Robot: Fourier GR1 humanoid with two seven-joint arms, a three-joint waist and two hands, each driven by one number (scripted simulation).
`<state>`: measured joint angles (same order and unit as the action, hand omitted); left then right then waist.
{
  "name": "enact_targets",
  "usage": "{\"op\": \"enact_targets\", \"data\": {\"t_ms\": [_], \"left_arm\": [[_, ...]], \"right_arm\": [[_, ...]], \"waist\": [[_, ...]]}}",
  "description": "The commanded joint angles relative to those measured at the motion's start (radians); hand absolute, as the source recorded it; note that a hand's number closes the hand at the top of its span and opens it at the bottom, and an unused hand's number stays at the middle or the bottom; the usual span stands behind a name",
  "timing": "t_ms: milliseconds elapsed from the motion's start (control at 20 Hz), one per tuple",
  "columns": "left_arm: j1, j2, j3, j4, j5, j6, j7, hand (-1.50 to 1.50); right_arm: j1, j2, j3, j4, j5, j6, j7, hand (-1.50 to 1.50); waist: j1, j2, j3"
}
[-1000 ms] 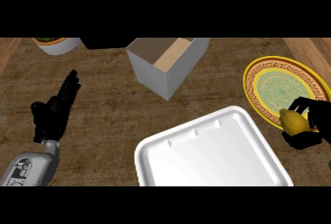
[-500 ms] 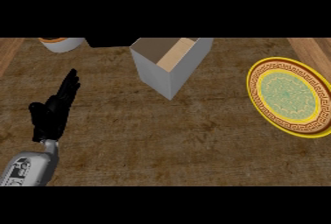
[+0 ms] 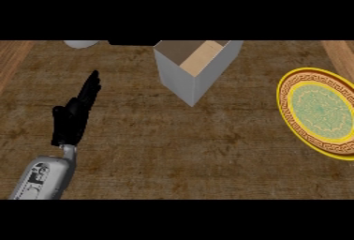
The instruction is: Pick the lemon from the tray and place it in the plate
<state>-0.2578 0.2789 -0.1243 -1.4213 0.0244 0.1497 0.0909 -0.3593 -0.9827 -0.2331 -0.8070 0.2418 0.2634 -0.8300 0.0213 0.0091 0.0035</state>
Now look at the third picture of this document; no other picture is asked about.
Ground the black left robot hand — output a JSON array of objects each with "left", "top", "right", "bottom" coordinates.
[{"left": 50, "top": 69, "right": 102, "bottom": 147}]

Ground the black object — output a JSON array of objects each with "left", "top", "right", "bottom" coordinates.
[{"left": 106, "top": 40, "right": 162, "bottom": 47}]

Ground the white round object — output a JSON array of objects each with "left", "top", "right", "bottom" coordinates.
[{"left": 62, "top": 40, "right": 100, "bottom": 50}]

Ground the brown woven placemat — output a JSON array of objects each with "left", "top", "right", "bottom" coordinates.
[{"left": 0, "top": 40, "right": 354, "bottom": 201}]

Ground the yellow rimmed patterned plate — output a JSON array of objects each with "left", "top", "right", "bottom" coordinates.
[{"left": 276, "top": 67, "right": 354, "bottom": 161}]

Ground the grey open box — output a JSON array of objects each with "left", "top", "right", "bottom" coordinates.
[{"left": 152, "top": 40, "right": 245, "bottom": 108}]

